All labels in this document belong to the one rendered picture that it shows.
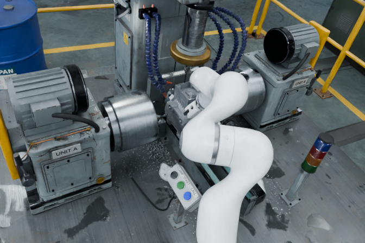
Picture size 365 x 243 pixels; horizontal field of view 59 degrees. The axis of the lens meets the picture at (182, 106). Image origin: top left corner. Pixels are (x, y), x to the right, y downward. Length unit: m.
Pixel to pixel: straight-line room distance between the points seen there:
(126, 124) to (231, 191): 0.67
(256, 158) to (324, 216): 0.96
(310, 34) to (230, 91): 1.06
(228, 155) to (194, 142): 0.08
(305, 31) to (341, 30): 2.95
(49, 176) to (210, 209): 0.72
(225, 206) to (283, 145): 1.15
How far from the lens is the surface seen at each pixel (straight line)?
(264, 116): 1.83
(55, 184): 1.38
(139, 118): 1.36
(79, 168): 1.35
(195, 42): 1.37
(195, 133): 0.76
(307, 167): 1.48
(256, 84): 1.67
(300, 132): 2.02
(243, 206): 1.50
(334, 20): 4.82
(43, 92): 1.18
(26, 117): 1.20
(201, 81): 1.10
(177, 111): 1.50
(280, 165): 1.79
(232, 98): 0.80
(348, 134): 3.51
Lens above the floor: 2.06
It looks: 41 degrees down
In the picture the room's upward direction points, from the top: 10 degrees clockwise
